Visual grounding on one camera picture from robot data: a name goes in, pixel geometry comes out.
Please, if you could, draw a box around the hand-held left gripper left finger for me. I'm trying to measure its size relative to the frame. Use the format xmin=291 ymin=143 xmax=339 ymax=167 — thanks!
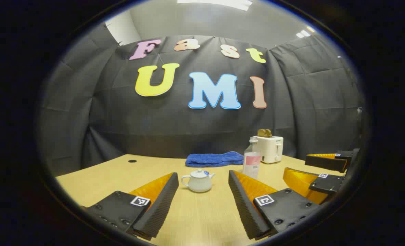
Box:
xmin=81 ymin=172 xmax=180 ymax=241

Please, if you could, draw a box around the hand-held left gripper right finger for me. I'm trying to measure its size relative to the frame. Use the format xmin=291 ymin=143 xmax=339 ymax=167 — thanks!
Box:
xmin=228 ymin=170 xmax=322 ymax=241

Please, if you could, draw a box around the clear water bottle pink label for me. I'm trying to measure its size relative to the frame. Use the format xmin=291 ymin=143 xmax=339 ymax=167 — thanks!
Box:
xmin=242 ymin=137 xmax=262 ymax=180

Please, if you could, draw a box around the white ceramic teacup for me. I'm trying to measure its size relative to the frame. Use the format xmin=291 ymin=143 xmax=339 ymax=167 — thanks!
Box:
xmin=181 ymin=173 xmax=216 ymax=193

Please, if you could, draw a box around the blue folded towel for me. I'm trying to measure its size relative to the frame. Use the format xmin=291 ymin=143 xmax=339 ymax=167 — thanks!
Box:
xmin=185 ymin=151 xmax=245 ymax=168

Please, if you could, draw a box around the white toaster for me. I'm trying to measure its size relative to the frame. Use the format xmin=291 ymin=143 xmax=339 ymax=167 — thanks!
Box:
xmin=256 ymin=136 xmax=284 ymax=164

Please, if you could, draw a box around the black backdrop cloth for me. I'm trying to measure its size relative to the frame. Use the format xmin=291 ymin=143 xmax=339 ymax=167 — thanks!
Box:
xmin=40 ymin=22 xmax=363 ymax=176

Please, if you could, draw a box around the small ceiling light panel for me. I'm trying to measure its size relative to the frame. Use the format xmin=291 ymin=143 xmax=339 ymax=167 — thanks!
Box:
xmin=296 ymin=27 xmax=316 ymax=38

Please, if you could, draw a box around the long ceiling light panel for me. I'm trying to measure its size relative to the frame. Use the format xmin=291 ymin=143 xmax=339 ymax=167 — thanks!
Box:
xmin=177 ymin=0 xmax=253 ymax=11

